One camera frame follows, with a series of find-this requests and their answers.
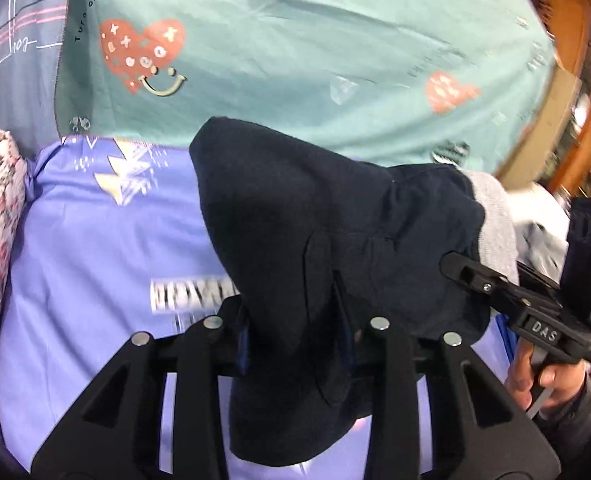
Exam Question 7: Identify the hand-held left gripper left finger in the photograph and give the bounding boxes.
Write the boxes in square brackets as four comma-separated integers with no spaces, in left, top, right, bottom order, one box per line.
[30,297,249,480]

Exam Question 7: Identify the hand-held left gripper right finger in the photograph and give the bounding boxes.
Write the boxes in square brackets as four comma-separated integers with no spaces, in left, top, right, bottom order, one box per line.
[332,272,561,480]

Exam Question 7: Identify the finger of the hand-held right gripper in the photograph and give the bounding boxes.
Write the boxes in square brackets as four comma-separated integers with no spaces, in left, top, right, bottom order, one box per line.
[518,261,566,301]
[439,252,562,329]

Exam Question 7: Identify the navy pants with grey waistband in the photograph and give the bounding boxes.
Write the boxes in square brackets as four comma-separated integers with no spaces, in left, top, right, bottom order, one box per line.
[189,116,520,467]

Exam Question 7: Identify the person's right forearm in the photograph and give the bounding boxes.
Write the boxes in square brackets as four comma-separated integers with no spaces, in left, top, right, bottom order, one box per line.
[530,375,591,461]

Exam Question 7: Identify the person's right hand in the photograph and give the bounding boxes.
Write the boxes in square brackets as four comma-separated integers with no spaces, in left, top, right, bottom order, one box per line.
[505,340,589,418]

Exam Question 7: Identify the blue garment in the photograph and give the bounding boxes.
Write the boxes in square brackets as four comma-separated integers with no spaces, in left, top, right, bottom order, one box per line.
[495,315,521,376]

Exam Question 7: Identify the white cloth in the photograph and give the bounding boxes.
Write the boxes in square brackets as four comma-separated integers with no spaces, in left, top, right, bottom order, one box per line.
[505,182,571,231]

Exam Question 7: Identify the purple patterned bed sheet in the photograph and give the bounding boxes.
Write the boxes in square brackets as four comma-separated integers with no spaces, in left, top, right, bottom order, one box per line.
[0,135,511,480]

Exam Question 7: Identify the green heart print quilt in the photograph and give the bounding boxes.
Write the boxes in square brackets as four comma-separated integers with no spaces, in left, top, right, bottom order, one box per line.
[55,0,559,181]

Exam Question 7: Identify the grey plaid cloth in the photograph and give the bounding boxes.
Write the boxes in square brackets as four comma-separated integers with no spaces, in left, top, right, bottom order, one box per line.
[0,0,83,156]

